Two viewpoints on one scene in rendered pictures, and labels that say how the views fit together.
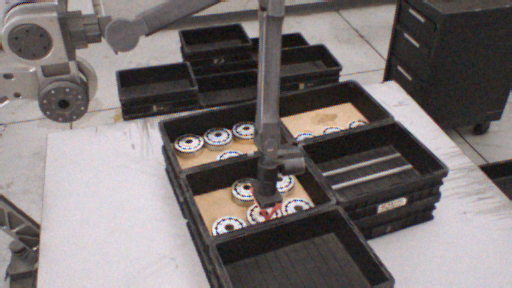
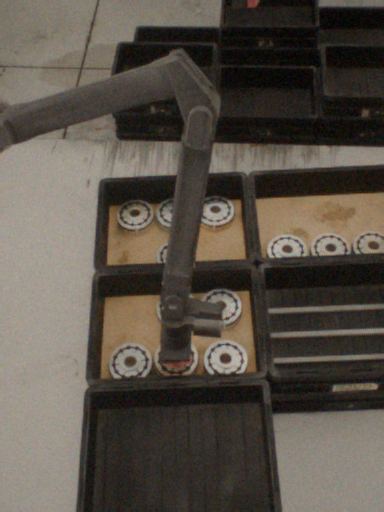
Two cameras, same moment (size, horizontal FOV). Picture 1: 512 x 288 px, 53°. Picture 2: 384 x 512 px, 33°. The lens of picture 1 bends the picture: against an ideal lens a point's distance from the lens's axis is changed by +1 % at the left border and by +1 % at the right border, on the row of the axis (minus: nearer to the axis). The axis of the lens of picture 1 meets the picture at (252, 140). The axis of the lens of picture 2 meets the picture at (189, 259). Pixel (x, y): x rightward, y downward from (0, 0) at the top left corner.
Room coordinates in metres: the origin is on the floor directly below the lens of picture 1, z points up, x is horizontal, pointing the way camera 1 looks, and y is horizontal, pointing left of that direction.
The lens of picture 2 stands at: (0.48, -0.34, 2.25)
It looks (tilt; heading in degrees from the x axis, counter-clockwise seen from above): 55 degrees down; 23
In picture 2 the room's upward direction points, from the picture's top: 4 degrees counter-clockwise
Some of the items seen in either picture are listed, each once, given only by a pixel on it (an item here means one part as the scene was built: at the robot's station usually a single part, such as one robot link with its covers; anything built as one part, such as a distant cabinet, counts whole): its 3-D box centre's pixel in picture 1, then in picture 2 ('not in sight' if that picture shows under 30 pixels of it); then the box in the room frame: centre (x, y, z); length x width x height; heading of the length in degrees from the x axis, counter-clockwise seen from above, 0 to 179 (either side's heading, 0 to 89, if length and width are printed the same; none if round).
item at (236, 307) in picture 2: (278, 180); (221, 306); (1.25, -0.08, 0.86); 0.10 x 0.10 x 0.01
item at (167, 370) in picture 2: (263, 215); (176, 358); (1.07, -0.03, 0.88); 0.10 x 0.10 x 0.01
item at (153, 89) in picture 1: (160, 114); (167, 111); (2.34, 0.51, 0.37); 0.40 x 0.30 x 0.45; 105
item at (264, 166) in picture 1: (270, 168); (177, 320); (1.07, -0.05, 1.06); 0.07 x 0.06 x 0.07; 104
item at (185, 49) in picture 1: (216, 69); (266, 49); (2.83, 0.23, 0.37); 0.40 x 0.30 x 0.45; 105
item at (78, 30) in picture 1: (81, 29); not in sight; (1.12, 0.40, 1.45); 0.09 x 0.08 x 0.12; 15
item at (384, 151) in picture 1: (368, 171); (345, 326); (1.29, -0.38, 0.87); 0.40 x 0.30 x 0.11; 111
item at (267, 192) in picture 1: (266, 184); (175, 334); (1.07, -0.04, 1.00); 0.10 x 0.07 x 0.07; 20
